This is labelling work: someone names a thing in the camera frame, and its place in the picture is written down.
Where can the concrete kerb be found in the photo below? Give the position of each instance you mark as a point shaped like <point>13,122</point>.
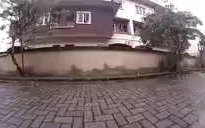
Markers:
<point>90,77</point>

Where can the brown and white house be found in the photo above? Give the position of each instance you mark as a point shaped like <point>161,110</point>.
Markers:
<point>96,30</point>

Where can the wet brick paved road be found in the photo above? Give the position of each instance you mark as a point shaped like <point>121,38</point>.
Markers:
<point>100,103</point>

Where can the tree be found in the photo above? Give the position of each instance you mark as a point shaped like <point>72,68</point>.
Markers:
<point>16,23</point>
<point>171,30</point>

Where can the beige perimeter wall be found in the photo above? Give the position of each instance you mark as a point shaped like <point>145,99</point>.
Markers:
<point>90,60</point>

